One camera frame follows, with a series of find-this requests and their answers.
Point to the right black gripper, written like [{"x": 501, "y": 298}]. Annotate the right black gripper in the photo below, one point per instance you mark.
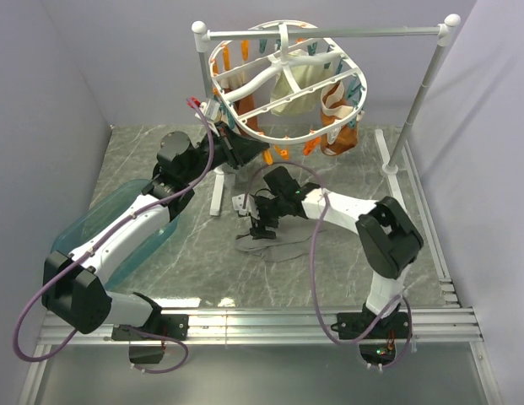
[{"x": 259, "y": 231}]

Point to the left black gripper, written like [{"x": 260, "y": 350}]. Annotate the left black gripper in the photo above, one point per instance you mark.
[{"x": 239, "y": 149}]

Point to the orange front clip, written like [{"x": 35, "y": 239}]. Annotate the orange front clip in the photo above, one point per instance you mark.
[{"x": 311, "y": 145}]

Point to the white oval clip hanger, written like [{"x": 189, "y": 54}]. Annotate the white oval clip hanger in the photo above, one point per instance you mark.
[{"x": 279, "y": 68}]

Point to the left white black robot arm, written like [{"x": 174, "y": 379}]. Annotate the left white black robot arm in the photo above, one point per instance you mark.
[{"x": 75, "y": 281}]

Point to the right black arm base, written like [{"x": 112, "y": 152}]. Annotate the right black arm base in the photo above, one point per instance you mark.
[{"x": 387, "y": 341}]

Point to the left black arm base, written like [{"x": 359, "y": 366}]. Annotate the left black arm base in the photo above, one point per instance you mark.
[{"x": 148, "y": 344}]

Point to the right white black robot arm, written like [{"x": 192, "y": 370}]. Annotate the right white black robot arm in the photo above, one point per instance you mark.
[{"x": 389, "y": 238}]

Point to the grey beige hanging underwear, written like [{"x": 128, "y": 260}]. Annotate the grey beige hanging underwear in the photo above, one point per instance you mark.
[{"x": 234, "y": 178}]

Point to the orange hanging underwear right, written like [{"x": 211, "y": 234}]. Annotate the orange hanging underwear right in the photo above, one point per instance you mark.
[{"x": 334, "y": 108}]

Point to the teal plastic basin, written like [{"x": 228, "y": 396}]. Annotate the teal plastic basin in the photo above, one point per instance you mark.
[{"x": 99, "y": 216}]

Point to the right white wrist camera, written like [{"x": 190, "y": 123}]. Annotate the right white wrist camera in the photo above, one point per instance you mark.
[{"x": 241, "y": 203}]

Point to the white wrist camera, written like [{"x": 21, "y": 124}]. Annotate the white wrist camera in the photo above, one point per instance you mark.
[
  {"x": 241, "y": 203},
  {"x": 211, "y": 110}
]

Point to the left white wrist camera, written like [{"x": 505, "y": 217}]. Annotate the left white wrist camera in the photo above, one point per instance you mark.
[{"x": 211, "y": 110}]

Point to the aluminium mounting rail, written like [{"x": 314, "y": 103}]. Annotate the aluminium mounting rail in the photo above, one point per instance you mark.
[{"x": 274, "y": 326}]

